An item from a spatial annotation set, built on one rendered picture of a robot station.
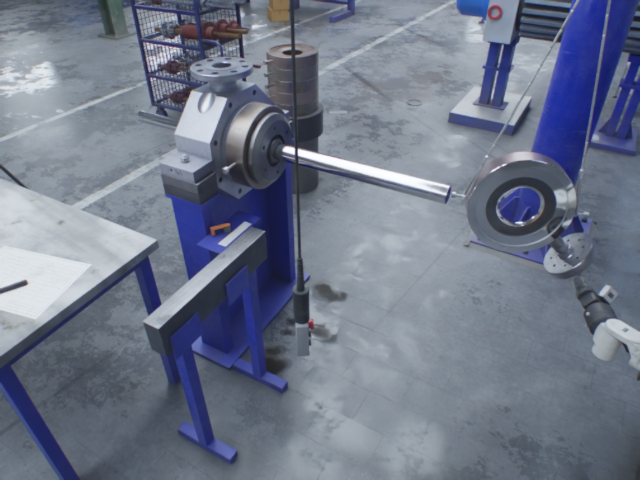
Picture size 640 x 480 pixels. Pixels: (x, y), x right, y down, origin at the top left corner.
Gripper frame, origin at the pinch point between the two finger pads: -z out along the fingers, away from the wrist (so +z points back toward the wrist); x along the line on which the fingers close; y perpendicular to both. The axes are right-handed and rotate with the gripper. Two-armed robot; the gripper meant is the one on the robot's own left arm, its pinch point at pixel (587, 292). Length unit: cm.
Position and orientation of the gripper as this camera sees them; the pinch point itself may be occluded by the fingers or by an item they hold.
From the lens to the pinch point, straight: 187.7
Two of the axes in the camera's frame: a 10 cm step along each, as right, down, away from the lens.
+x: 7.4, 6.3, 2.5
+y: 6.6, -5.8, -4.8
